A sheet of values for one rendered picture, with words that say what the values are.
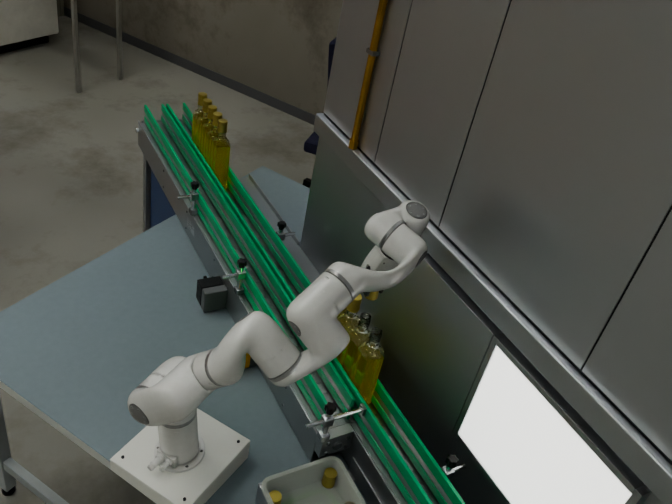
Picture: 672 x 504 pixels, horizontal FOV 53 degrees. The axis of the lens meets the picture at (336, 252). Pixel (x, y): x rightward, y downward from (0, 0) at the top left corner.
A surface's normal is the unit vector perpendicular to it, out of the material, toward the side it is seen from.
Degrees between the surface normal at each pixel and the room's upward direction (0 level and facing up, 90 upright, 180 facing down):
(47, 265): 0
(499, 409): 90
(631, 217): 90
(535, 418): 90
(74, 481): 0
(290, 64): 90
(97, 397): 0
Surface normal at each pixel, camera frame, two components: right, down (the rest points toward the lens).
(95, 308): 0.17, -0.79
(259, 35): -0.52, 0.43
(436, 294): -0.87, 0.15
